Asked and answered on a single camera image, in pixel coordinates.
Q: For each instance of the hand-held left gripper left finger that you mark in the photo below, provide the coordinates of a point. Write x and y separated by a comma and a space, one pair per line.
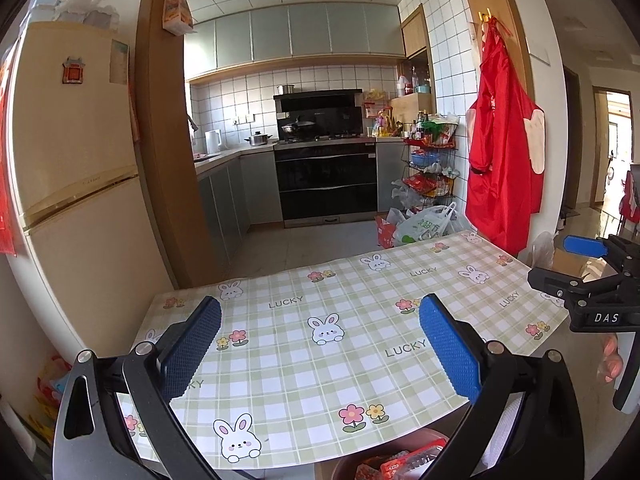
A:
192, 345

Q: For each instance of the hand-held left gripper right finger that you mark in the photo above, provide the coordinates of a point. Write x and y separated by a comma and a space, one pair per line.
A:
450, 350

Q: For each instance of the red fridge magnet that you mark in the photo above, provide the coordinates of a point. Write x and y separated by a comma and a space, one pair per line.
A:
73, 71

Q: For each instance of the steel cooking pot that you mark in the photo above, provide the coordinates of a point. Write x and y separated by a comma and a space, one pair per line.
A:
258, 139

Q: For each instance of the yellow wall hook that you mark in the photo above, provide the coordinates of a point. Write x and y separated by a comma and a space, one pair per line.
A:
485, 15

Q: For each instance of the black range hood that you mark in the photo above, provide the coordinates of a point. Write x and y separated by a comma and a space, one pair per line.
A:
320, 110

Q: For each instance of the red cardboard box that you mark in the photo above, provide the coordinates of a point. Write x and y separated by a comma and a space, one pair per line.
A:
385, 234

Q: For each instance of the grey cabinets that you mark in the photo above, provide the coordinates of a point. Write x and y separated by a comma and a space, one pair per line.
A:
300, 35
230, 200

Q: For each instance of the grey lower cabinets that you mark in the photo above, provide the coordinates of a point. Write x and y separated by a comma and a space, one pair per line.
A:
230, 200

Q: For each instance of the person's right hand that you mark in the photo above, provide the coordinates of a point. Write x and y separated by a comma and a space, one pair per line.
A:
612, 360

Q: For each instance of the white storage boxes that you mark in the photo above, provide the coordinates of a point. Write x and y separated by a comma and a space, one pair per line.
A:
44, 5

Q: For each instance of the beige refrigerator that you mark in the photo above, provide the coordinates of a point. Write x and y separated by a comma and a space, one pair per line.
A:
75, 160

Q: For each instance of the black wok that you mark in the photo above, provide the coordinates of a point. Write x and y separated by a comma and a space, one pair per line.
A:
296, 127

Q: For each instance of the brown trash bin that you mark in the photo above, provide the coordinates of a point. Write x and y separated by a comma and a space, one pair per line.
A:
335, 462

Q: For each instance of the grey upper cabinets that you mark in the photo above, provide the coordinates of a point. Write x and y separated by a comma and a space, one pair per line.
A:
300, 35

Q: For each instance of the hanging paper bag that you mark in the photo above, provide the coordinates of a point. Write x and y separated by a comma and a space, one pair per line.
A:
177, 7

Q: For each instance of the wall socket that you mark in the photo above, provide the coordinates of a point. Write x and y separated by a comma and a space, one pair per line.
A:
243, 119

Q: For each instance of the checkered bunny tablecloth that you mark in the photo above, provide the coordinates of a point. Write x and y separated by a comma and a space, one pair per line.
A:
310, 385

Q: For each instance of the clear plastic bag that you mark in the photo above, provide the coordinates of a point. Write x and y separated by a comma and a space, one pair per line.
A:
542, 252

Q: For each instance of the black oven stove unit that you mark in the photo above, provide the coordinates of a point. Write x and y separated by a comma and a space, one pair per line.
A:
325, 185

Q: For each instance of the small white plastic bag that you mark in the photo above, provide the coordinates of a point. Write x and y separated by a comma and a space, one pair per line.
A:
402, 192

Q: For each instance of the wooden wall cabinet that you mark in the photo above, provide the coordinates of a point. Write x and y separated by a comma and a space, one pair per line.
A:
415, 35

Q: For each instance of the cooking oil bottles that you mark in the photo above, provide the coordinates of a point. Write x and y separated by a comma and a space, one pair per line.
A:
385, 122

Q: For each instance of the brown cardboard box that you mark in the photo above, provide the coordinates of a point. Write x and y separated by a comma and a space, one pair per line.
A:
570, 262

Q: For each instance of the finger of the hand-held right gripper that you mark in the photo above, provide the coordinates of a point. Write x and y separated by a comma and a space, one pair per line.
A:
584, 245
550, 278

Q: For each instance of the red hanging apron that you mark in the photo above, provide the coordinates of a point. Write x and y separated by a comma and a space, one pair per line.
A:
500, 150

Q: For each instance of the small steel pot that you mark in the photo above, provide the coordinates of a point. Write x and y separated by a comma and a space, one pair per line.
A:
286, 90

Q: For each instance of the white green shopping bag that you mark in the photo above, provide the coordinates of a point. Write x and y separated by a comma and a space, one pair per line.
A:
425, 227

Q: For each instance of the clear plastic bags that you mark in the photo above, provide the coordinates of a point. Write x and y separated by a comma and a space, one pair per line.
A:
90, 10

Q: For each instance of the red orange snack wrapper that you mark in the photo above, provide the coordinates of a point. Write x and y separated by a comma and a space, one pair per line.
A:
410, 460

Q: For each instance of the pale fridge sticker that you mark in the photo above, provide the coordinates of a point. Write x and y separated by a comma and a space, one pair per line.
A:
119, 62

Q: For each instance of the red hanging banner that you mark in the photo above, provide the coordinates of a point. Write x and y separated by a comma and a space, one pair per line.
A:
6, 185

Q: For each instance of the white electric kettle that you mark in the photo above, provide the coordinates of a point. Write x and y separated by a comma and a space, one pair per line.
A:
213, 142

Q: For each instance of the colourful bag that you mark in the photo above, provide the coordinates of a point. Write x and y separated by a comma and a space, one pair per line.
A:
50, 395

